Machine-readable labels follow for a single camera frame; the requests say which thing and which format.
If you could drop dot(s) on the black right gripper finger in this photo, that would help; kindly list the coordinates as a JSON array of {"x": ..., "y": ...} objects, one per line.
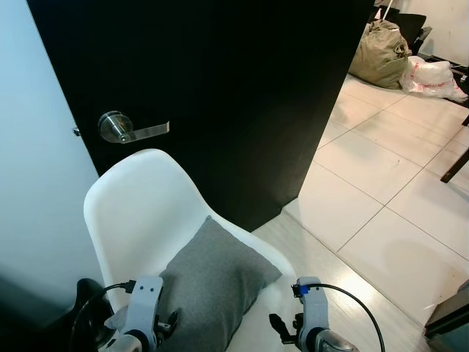
[{"x": 278, "y": 325}]

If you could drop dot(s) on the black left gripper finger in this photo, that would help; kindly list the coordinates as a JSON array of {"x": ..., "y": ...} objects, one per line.
[{"x": 174, "y": 318}]

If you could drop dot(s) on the grey square pillow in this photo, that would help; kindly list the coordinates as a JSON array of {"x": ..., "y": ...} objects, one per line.
[{"x": 212, "y": 279}]

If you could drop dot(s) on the white plastic shell chair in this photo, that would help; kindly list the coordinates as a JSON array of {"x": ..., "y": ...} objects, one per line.
[{"x": 139, "y": 198}]

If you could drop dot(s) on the black office chair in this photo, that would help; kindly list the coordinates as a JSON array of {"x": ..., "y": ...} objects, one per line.
[{"x": 414, "y": 26}]

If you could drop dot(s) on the dark wooden furniture piece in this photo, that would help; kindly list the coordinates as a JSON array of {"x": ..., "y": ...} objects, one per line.
[{"x": 451, "y": 323}]

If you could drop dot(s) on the dark wooden furniture leg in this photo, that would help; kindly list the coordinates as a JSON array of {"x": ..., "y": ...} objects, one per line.
[{"x": 454, "y": 166}]

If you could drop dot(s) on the black door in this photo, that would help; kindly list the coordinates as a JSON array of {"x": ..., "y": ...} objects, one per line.
[{"x": 220, "y": 73}]

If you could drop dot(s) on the olive green cloth bag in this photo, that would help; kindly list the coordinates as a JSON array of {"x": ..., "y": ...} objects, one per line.
[{"x": 377, "y": 59}]

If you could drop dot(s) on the clear plastic bag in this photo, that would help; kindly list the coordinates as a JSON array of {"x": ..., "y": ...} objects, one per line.
[{"x": 432, "y": 77}]

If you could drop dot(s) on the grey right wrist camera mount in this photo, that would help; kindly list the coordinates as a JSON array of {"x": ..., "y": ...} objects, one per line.
[{"x": 314, "y": 308}]

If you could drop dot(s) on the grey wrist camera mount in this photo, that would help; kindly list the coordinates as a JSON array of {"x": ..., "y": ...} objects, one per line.
[
  {"x": 314, "y": 308},
  {"x": 145, "y": 304}
]

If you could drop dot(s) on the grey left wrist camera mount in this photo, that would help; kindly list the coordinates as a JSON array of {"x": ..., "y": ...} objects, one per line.
[{"x": 145, "y": 304}]

